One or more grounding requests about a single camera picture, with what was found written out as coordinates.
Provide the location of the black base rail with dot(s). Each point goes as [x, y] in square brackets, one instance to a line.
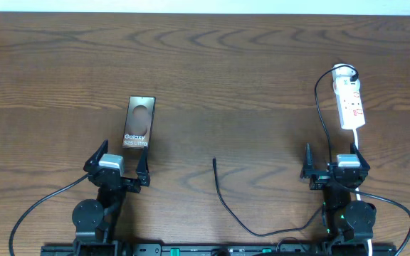
[181, 250]

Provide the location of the Galaxy S25 Ultra smartphone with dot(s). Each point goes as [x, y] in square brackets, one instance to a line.
[139, 121]

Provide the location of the white power strip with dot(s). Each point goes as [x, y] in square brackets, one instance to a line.
[346, 87]

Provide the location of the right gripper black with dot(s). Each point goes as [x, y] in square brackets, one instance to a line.
[319, 178]

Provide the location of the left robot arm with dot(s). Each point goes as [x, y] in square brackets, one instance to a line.
[95, 220]

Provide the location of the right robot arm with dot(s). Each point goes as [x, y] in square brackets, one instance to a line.
[349, 222]

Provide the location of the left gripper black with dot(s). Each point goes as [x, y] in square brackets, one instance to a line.
[142, 180]

